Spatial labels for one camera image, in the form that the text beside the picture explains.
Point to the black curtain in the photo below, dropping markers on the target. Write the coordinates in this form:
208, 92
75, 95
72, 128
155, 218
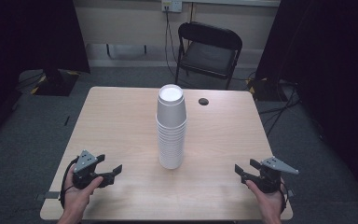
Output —
329, 77
28, 37

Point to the black stand base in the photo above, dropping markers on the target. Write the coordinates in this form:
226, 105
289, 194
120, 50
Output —
57, 83
265, 90

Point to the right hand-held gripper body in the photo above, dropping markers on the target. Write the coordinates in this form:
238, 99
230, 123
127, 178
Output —
272, 174

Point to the person's left hand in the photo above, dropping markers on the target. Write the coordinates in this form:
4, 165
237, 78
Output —
76, 199

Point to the white wall socket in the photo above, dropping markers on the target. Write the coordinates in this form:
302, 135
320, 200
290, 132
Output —
171, 5

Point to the grey tape strip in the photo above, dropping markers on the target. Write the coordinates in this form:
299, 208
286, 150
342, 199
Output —
48, 195
291, 193

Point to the black folding chair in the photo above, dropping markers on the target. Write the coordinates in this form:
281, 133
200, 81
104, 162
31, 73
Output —
208, 56

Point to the person's right hand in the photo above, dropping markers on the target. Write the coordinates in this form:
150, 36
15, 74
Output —
272, 203

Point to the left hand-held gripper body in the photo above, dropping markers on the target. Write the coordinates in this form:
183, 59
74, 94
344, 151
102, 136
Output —
84, 161

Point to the stack of white foam cups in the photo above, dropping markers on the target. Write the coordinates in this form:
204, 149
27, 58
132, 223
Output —
171, 149

